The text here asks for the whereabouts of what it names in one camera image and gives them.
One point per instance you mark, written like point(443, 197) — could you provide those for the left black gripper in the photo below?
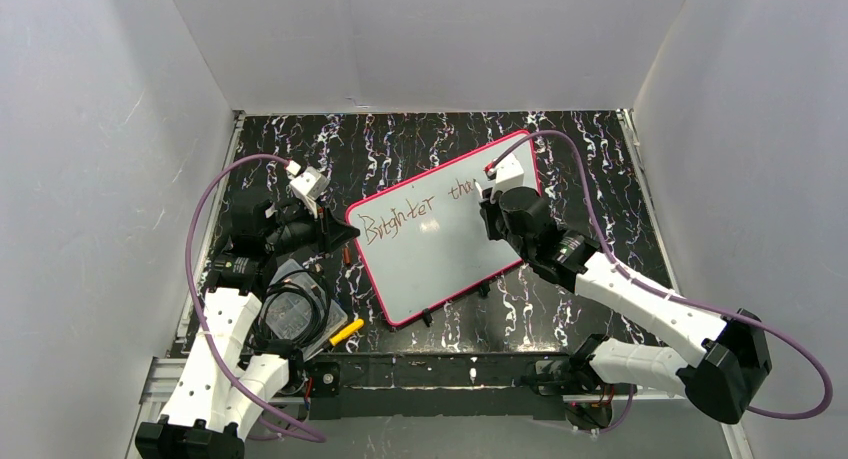
point(321, 228)

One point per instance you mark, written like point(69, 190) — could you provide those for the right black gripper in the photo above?
point(490, 216)

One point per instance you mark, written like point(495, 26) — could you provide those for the white marker pen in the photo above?
point(479, 190)

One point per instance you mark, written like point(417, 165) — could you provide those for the pink framed whiteboard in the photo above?
point(423, 241)

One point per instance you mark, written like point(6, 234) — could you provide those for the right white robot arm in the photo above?
point(718, 362)

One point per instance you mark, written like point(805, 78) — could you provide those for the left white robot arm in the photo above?
point(232, 373)

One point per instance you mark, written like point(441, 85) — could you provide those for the clear plastic parts box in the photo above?
point(298, 311)

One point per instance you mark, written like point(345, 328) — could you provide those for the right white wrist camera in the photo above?
point(507, 174)

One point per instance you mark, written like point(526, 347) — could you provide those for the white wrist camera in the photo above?
point(307, 184)
point(507, 174)

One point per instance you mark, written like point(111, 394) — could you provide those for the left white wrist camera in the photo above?
point(307, 184)

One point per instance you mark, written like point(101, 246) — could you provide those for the yellow handled tool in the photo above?
point(346, 332)

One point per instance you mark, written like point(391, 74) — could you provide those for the aluminium frame rail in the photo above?
point(338, 373)

